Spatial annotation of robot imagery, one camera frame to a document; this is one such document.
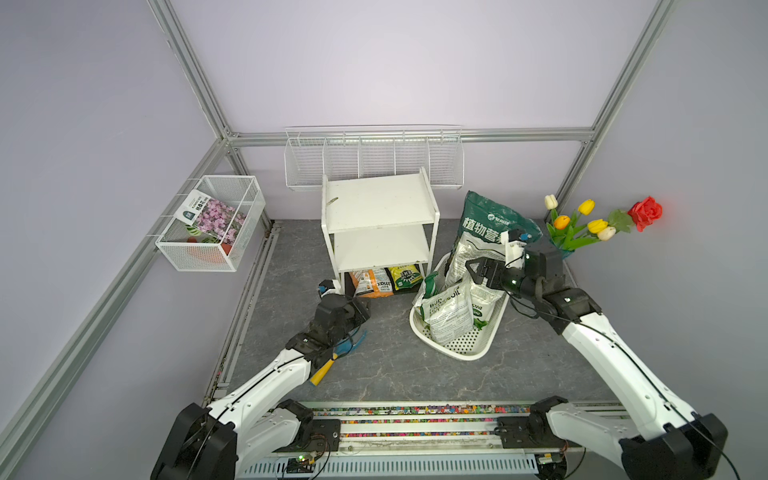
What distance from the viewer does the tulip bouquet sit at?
80cm

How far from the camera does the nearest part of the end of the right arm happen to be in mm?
667

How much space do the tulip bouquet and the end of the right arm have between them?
0.79ft
